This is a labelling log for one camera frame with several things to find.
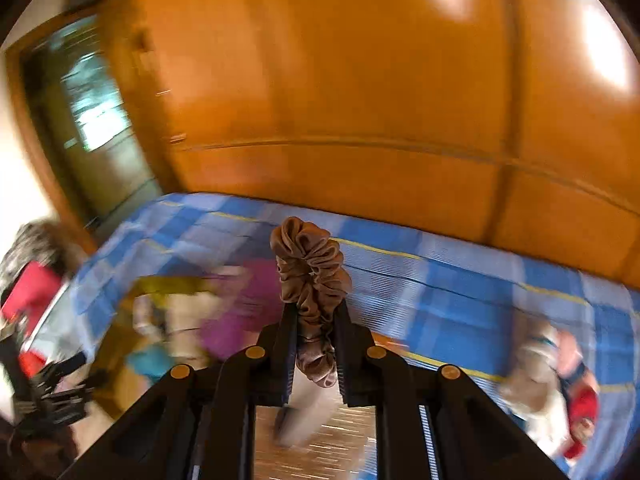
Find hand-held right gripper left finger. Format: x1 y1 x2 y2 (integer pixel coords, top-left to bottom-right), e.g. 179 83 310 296
60 305 296 480

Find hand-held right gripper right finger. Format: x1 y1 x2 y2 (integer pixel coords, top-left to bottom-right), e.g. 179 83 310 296
332 305 571 480

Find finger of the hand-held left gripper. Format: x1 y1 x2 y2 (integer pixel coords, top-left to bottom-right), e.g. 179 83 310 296
30 352 97 426

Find ornate gold tissue box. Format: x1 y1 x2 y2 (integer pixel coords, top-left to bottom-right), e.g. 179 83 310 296
252 385 378 480

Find taupe satin scrunchie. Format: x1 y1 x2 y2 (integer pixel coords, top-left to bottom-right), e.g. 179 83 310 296
270 216 353 390

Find gold tray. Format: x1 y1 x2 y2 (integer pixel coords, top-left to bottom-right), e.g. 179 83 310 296
90 275 226 423

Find person's left forearm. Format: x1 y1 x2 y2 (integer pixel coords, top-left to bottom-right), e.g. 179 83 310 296
0 420 76 480

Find white tissue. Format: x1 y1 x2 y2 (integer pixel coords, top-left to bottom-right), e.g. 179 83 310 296
274 375 341 448

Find purple cardboard box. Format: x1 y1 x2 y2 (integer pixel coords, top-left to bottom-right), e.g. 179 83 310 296
200 259 286 361

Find red bag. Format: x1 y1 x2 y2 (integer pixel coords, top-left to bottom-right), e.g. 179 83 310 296
0 260 66 376

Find bed with blue plaid sheet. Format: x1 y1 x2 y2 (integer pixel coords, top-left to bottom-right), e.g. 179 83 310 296
65 191 640 480

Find patterned cloth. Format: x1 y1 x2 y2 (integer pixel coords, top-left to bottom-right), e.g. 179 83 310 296
0 219 76 291

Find beige sock with grey cuff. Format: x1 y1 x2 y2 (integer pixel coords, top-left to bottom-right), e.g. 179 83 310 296
502 322 563 411

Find pink sock with navy cuff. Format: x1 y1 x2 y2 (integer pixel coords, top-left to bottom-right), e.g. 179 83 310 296
557 332 588 386

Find red sock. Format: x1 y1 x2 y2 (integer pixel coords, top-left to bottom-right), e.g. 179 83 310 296
564 385 600 461

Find wooden wardrobe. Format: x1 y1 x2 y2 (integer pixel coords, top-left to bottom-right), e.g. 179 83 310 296
95 0 640 286

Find door with glass pane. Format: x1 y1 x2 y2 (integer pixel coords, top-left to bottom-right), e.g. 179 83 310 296
20 12 166 233

